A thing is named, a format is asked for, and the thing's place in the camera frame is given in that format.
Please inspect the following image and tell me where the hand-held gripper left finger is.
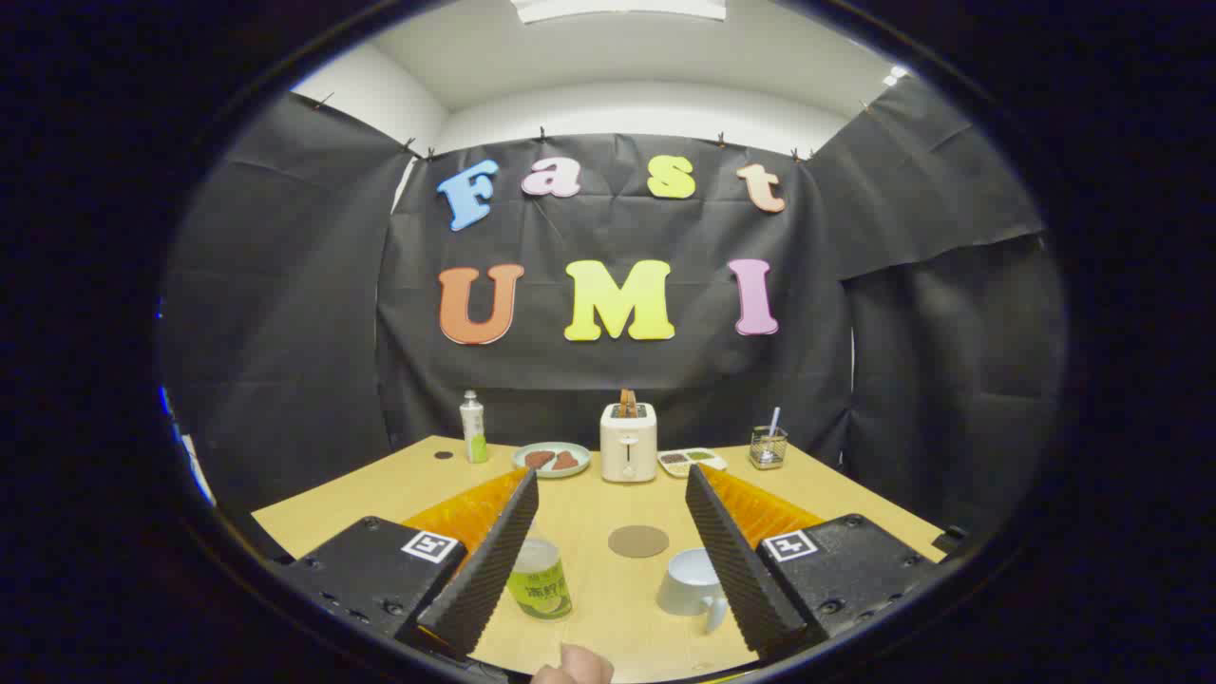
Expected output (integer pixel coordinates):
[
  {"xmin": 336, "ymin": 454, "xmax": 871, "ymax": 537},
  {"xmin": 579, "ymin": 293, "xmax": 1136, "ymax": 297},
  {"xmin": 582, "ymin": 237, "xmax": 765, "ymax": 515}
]
[{"xmin": 275, "ymin": 467, "xmax": 541, "ymax": 663}]

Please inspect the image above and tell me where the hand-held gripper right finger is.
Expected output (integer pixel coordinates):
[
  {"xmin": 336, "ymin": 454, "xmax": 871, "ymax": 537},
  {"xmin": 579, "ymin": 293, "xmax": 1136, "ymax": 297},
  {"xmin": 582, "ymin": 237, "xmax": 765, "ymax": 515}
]
[{"xmin": 685, "ymin": 464, "xmax": 942, "ymax": 659}]

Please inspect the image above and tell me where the clear juice bottle green label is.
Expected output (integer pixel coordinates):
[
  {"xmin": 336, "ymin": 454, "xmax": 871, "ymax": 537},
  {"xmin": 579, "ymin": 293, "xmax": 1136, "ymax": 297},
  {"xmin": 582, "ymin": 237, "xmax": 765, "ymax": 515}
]
[{"xmin": 506, "ymin": 521, "xmax": 573, "ymax": 620}]

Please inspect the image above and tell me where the white cup with handle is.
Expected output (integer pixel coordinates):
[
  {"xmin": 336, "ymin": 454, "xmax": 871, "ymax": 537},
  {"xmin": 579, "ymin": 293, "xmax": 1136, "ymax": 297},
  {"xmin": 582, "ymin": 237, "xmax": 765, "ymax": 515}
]
[{"xmin": 655, "ymin": 548, "xmax": 731, "ymax": 635}]

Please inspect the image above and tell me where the round brown coaster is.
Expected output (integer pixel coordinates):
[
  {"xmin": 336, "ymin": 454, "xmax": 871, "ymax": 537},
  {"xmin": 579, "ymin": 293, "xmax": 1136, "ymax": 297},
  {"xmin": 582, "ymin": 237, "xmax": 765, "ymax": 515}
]
[{"xmin": 608, "ymin": 525, "xmax": 670, "ymax": 559}]

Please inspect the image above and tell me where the white bottle green label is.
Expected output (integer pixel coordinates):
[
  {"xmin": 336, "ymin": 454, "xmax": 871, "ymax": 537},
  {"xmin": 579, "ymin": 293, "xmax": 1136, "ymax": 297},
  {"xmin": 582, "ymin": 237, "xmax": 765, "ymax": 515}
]
[{"xmin": 460, "ymin": 389, "xmax": 489, "ymax": 465}]

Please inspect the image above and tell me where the wooden table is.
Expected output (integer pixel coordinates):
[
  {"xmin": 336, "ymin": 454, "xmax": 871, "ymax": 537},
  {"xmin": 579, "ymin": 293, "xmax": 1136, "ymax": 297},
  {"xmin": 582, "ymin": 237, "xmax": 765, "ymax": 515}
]
[{"xmin": 251, "ymin": 435, "xmax": 951, "ymax": 683}]

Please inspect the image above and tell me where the pale green plate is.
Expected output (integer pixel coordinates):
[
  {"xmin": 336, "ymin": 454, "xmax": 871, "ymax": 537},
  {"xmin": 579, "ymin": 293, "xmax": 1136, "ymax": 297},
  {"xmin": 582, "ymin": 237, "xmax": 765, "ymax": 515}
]
[{"xmin": 512, "ymin": 442, "xmax": 592, "ymax": 479}]

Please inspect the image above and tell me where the white divided dish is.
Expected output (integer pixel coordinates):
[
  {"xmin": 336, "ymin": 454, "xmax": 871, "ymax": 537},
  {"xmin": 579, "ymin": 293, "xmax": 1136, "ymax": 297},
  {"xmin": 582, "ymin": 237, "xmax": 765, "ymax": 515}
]
[{"xmin": 657, "ymin": 447, "xmax": 729, "ymax": 477}]

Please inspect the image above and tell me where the white toaster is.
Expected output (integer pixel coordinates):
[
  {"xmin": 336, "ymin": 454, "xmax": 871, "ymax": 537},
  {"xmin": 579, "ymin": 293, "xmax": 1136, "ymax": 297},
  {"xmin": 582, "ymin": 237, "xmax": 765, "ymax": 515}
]
[{"xmin": 599, "ymin": 403, "xmax": 658, "ymax": 484}]

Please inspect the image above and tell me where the black backdrop cloth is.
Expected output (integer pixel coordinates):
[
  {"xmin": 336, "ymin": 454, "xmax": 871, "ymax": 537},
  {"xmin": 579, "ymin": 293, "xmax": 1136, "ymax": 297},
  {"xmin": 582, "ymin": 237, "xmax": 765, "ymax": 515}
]
[{"xmin": 157, "ymin": 76, "xmax": 1070, "ymax": 533}]

